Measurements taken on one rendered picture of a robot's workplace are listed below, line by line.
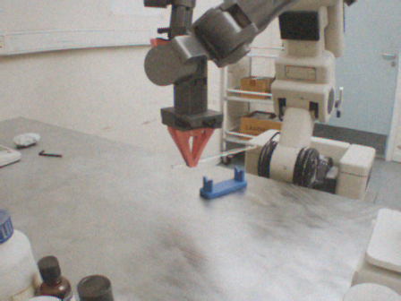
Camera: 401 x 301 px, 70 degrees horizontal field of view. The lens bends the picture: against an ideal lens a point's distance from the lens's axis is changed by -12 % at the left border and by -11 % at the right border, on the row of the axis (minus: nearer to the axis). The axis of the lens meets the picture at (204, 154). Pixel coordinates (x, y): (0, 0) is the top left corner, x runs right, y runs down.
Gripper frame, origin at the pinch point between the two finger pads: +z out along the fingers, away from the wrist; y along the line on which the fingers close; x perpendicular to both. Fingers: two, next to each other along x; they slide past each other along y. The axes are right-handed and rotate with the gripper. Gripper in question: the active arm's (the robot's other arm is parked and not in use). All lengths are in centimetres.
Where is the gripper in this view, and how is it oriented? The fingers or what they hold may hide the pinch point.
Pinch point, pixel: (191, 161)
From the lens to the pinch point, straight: 56.6
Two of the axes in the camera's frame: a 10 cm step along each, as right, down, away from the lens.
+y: 5.9, 2.6, -7.6
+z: 0.0, 9.4, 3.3
